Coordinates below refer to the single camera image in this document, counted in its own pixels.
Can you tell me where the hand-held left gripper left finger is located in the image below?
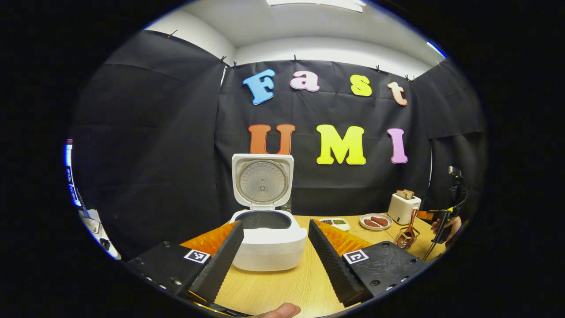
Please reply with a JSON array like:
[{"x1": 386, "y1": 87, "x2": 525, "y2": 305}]
[{"x1": 125, "y1": 221, "x2": 245, "y2": 307}]

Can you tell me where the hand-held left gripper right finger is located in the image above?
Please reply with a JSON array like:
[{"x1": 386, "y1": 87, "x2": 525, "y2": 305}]
[{"x1": 308, "y1": 220, "x2": 431, "y2": 308}]

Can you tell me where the wooden spoon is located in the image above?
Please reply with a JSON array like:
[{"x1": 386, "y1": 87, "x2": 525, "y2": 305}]
[{"x1": 404, "y1": 208, "x2": 420, "y2": 239}]

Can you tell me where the copper wire chopstick holder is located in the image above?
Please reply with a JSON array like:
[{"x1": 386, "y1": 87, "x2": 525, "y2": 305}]
[{"x1": 394, "y1": 226, "x2": 421, "y2": 250}]

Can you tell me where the white rice cooker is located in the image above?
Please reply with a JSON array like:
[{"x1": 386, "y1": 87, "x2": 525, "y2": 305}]
[{"x1": 229, "y1": 153, "x2": 308, "y2": 272}]

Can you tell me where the white toaster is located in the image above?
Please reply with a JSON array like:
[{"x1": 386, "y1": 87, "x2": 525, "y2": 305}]
[{"x1": 388, "y1": 193, "x2": 422, "y2": 226}]

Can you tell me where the white divided grain tray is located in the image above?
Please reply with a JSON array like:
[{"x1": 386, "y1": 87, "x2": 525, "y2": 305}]
[{"x1": 319, "y1": 218, "x2": 351, "y2": 231}]

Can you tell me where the white round plate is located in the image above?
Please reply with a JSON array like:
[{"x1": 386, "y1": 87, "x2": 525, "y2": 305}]
[{"x1": 359, "y1": 213, "x2": 393, "y2": 231}]

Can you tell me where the white side desk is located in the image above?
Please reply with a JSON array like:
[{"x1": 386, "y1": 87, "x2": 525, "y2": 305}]
[{"x1": 79, "y1": 208, "x2": 122, "y2": 260}]

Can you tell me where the black backdrop cloth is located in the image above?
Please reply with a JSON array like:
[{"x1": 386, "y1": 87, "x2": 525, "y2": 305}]
[{"x1": 68, "y1": 30, "x2": 488, "y2": 261}]

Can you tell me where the ceiling light panel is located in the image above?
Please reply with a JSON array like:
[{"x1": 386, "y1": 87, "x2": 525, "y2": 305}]
[{"x1": 266, "y1": 0, "x2": 367, "y2": 13}]

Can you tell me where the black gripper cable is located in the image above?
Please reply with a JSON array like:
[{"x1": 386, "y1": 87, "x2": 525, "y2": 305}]
[{"x1": 423, "y1": 194, "x2": 468, "y2": 261}]

